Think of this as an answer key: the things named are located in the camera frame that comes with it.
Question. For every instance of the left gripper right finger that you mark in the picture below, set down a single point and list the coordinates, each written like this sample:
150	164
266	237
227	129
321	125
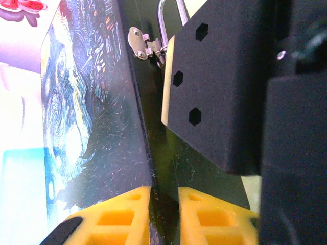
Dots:
212	222

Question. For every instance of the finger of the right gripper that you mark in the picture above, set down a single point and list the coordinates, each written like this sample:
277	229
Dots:
224	89

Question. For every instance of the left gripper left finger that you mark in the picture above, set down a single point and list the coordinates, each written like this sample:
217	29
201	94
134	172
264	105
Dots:
115	219

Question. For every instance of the brass padlock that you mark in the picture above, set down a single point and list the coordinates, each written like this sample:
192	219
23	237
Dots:
161	23

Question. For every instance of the starry night painted box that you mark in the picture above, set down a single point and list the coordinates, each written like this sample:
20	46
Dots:
102	127

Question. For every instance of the blue lidded storage box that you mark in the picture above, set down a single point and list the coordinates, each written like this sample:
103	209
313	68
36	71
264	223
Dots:
23	191

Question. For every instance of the silver box hasp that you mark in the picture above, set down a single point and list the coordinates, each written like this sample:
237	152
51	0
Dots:
136	40

